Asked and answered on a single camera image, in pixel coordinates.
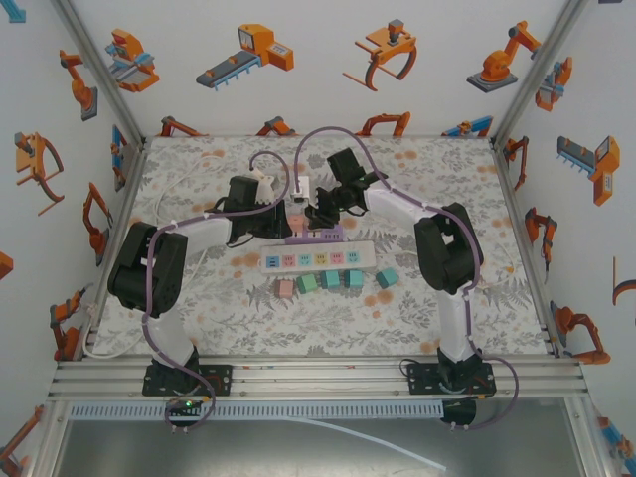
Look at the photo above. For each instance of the purple power strip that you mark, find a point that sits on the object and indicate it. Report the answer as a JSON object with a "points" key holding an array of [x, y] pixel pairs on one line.
{"points": [[328, 234]]}

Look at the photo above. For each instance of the white six-socket power strip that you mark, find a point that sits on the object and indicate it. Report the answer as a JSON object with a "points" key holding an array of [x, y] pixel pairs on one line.
{"points": [[318, 268]]}

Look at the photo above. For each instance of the pink cube plug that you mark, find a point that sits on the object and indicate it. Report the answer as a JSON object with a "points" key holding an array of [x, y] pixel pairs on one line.
{"points": [[296, 222], [285, 288]]}

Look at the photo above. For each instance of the green cube plug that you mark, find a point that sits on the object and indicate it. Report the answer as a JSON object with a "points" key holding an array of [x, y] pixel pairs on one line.
{"points": [[307, 284]]}

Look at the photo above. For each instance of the teal cube plug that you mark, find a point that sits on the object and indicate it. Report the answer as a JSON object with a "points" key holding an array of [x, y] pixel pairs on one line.
{"points": [[330, 280], [355, 279], [386, 278]]}

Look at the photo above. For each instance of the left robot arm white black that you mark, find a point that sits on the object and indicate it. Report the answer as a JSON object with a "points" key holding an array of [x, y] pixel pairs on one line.
{"points": [[199, 233]]}

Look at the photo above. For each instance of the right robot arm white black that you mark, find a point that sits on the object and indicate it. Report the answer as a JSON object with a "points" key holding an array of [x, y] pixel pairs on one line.
{"points": [[392, 204]]}

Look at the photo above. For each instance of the floral print tablecloth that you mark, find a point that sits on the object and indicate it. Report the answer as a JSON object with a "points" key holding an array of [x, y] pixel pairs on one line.
{"points": [[298, 323]]}

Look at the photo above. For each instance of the circuit board with green light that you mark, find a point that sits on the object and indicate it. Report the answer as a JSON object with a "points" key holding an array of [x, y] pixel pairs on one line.
{"points": [[188, 404]]}

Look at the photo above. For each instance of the thin white tube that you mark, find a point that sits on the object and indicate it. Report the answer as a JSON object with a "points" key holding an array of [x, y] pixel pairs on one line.
{"points": [[397, 448]]}

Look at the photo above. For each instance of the grey metal panel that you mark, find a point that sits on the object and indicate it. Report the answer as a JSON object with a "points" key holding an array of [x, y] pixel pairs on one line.
{"points": [[199, 452]]}

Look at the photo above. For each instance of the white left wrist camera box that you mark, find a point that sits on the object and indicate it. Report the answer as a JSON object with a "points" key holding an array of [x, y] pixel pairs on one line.
{"points": [[263, 188]]}

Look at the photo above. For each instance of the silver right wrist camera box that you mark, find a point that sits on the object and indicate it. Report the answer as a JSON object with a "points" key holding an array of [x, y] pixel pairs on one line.
{"points": [[300, 188]]}

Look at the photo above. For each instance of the aluminium side rail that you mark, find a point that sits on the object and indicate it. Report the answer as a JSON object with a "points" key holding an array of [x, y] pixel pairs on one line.
{"points": [[526, 248], [133, 174]]}

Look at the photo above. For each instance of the wide aluminium base rail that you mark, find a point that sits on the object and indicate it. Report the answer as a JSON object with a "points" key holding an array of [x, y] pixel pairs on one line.
{"points": [[323, 380]]}

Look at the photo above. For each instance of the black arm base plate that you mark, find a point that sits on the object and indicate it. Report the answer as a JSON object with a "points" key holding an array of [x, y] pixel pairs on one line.
{"points": [[422, 380], [218, 380]]}

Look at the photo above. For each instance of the aluminium frame post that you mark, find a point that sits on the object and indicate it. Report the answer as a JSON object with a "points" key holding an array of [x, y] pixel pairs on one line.
{"points": [[98, 64], [540, 64]]}

